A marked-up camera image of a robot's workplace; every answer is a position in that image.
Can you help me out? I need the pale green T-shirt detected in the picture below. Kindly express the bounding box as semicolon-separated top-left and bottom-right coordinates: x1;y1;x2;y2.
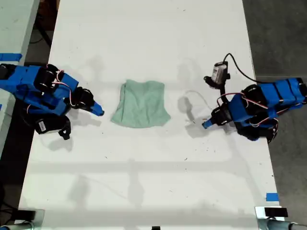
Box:
110;79;172;129

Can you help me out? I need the pale grey side table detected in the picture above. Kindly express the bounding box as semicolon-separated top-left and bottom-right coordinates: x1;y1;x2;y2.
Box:
0;0;40;149

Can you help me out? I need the small black box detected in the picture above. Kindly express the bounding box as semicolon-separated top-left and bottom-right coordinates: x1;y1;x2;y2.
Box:
264;207;288;218
17;209;36;220

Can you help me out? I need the grey metal pipe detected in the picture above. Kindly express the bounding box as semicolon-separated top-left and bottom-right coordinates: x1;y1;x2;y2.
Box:
258;218;307;230
0;221;33;230

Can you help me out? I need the black camera stalk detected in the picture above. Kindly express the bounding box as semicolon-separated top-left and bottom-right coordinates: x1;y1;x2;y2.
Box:
59;112;72;141
216;85;229;103

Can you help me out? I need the grey and black camera box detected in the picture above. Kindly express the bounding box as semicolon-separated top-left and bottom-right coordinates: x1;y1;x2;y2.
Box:
203;61;231;90

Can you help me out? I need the black camera box, white label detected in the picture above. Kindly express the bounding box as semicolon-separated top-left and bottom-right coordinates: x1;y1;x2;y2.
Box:
35;116;66;136

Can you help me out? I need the black camera cable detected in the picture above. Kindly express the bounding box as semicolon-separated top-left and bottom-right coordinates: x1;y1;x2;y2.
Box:
224;53;262;84

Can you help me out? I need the black floor cable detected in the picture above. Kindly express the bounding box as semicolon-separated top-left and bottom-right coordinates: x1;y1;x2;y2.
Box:
0;201;19;222
30;18;53;48

